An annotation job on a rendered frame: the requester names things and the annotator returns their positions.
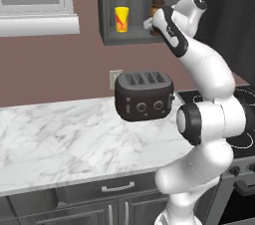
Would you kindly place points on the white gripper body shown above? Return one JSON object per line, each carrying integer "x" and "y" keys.
{"x": 147, "y": 24}

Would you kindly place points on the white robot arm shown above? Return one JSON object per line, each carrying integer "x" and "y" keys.
{"x": 209, "y": 69}

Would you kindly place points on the brown cinnamon bottle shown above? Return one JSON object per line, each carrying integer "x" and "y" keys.
{"x": 156, "y": 6}

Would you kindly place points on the yellow cup with red print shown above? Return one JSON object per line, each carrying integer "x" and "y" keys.
{"x": 121, "y": 19}

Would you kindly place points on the black four-slot toaster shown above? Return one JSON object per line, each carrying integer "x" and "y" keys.
{"x": 144, "y": 98}

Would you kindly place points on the white framed window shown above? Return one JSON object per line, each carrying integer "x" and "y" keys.
{"x": 33, "y": 0}

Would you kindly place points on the black stove with oven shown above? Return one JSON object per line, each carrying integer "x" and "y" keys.
{"x": 244, "y": 142}

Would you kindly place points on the black stove knob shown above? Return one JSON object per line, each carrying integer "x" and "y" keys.
{"x": 234, "y": 170}
{"x": 252, "y": 167}

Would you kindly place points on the grey drawer front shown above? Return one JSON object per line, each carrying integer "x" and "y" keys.
{"x": 86, "y": 190}

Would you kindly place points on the grey cupboard door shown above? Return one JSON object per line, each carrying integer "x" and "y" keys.
{"x": 73, "y": 214}
{"x": 142, "y": 210}

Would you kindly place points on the white wall socket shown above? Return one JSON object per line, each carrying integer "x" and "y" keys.
{"x": 113, "y": 77}

